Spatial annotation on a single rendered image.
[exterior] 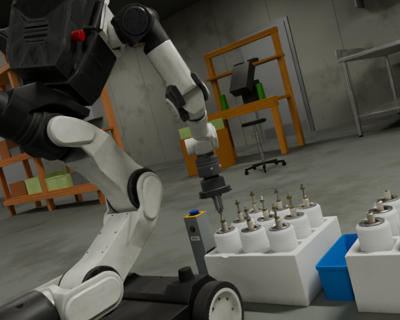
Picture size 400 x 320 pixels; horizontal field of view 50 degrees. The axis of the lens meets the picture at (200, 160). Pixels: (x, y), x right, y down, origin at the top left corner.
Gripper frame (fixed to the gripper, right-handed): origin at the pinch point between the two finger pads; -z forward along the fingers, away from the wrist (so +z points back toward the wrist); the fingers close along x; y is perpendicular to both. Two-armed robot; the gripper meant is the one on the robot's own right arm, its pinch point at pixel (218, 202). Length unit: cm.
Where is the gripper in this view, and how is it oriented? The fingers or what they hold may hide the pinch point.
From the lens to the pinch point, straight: 162.7
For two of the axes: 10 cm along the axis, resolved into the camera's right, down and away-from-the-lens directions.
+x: -9.4, 2.7, -2.2
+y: 2.3, 0.2, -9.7
